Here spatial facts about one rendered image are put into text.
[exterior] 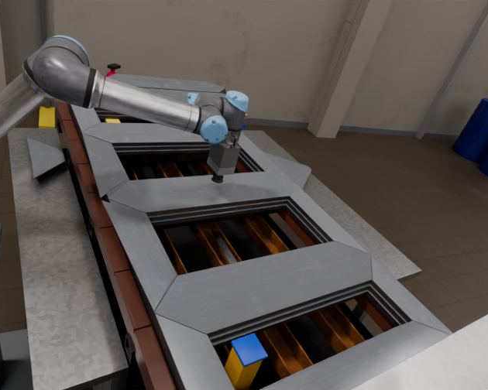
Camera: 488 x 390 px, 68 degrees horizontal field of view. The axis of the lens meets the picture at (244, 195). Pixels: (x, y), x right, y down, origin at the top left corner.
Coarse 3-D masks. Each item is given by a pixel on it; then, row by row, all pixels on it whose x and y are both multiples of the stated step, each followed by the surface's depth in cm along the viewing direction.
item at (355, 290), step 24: (120, 144) 141; (144, 144) 147; (168, 144) 152; (192, 144) 158; (120, 168) 126; (144, 216) 108; (168, 216) 114; (192, 216) 119; (216, 216) 124; (168, 288) 88; (360, 288) 108; (288, 312) 93; (312, 312) 98; (384, 312) 105; (216, 336) 82; (240, 336) 86; (168, 360) 76
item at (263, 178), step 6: (252, 174) 146; (258, 174) 148; (264, 174) 149; (258, 180) 143; (264, 180) 145; (270, 180) 146; (264, 186) 140; (270, 186) 142; (276, 186) 143; (270, 192) 138; (276, 192) 139; (282, 192) 140
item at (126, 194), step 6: (126, 186) 118; (132, 186) 119; (120, 192) 115; (126, 192) 116; (132, 192) 116; (120, 198) 112; (126, 198) 113; (132, 198) 114; (138, 198) 114; (126, 204) 110; (132, 204) 111; (138, 204) 112; (144, 210) 110
